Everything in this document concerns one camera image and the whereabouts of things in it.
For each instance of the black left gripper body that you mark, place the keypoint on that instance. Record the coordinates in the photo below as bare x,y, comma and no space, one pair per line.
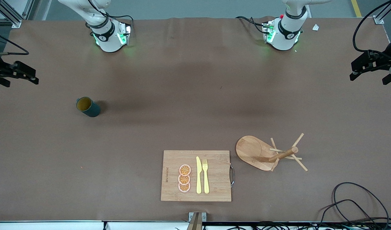
384,61

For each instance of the dark green cup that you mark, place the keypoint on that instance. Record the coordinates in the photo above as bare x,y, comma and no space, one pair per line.
91,110

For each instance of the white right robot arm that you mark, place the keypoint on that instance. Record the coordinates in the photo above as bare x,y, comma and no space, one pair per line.
107,38

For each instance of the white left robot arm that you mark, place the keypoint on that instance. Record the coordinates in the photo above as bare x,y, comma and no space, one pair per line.
284,35

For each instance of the wooden cup rack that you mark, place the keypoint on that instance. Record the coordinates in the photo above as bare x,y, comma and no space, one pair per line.
251,150

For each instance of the white paper scrap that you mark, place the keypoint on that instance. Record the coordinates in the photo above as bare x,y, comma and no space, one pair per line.
315,27

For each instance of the brown table cover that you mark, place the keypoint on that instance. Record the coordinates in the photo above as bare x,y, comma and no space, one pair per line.
118,143

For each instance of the wooden cutting board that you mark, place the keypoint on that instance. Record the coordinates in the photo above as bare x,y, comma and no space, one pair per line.
214,179

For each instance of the orange slice toy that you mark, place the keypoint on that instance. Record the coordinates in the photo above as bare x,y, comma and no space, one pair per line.
184,187
184,180
184,170

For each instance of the yellow plastic fork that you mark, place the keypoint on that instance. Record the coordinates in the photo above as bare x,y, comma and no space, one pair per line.
206,182

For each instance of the yellow plastic knife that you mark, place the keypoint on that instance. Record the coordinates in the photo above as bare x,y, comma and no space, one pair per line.
199,179

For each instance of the aluminium frame profile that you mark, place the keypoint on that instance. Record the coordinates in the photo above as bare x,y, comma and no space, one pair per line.
16,23
379,20

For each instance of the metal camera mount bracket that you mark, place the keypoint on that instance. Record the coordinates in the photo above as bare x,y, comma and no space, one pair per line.
197,222

